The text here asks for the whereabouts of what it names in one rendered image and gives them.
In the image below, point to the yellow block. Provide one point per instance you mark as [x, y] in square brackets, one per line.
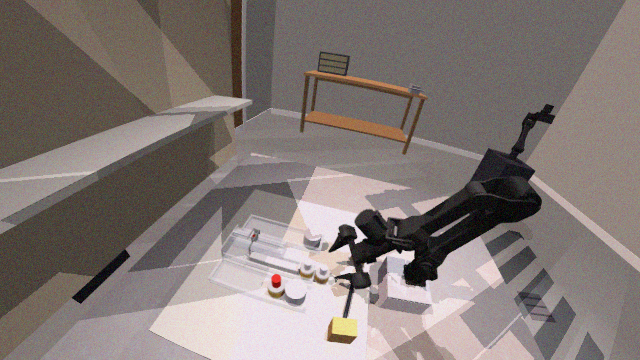
[342, 330]

